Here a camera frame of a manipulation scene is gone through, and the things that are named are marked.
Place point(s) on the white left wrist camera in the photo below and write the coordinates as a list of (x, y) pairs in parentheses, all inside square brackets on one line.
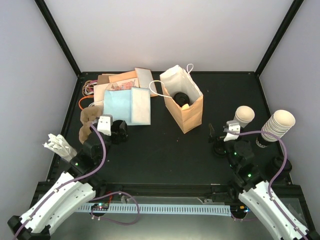
[(104, 124)]

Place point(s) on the black enclosure frame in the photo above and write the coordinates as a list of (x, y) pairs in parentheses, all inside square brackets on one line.
[(41, 4)]

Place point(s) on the light blue cable duct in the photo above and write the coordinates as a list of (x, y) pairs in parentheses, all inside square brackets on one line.
[(156, 209)]

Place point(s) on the stack of black lids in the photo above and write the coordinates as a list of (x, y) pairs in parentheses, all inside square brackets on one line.
[(274, 166), (219, 151)]

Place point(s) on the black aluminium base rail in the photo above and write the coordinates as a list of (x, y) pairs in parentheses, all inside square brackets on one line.
[(227, 191)]

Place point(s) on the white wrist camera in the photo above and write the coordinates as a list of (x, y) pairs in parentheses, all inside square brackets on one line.
[(232, 130), (104, 124)]

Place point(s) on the tall white cup stack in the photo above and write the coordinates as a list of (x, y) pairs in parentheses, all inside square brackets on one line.
[(278, 125)]

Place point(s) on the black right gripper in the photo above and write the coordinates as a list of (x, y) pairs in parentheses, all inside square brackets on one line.
[(211, 133)]

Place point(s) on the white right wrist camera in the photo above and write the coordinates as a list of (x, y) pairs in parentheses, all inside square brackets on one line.
[(232, 130)]

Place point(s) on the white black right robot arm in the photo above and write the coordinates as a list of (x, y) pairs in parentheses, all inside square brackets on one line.
[(249, 187)]

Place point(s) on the single white paper cup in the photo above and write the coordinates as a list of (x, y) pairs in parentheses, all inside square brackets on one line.
[(185, 107)]

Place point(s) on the remaining black paper cup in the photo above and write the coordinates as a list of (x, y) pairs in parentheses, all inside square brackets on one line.
[(120, 127)]

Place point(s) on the brown paper takeout bag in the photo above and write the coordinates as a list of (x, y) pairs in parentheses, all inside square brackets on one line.
[(177, 79)]

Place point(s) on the short white cup stack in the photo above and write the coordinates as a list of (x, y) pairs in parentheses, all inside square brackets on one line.
[(244, 115)]

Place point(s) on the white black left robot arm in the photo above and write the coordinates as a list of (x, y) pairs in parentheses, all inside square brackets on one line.
[(77, 185)]

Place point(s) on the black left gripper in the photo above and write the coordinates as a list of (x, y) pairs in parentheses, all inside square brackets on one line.
[(117, 139)]

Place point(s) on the bundle of bag handles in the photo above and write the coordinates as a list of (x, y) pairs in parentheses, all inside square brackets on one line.
[(87, 91)]

